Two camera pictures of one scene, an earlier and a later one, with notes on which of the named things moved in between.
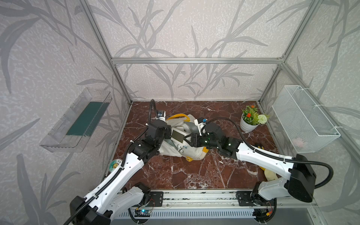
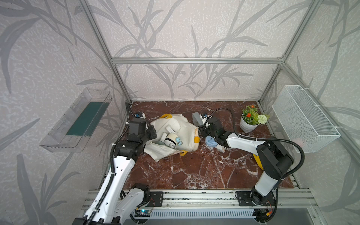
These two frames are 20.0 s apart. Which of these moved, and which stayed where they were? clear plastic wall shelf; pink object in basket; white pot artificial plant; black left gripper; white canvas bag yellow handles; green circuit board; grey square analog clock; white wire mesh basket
Moved: black left gripper; grey square analog clock; white canvas bag yellow handles
Stayed: white wire mesh basket; pink object in basket; white pot artificial plant; green circuit board; clear plastic wall shelf
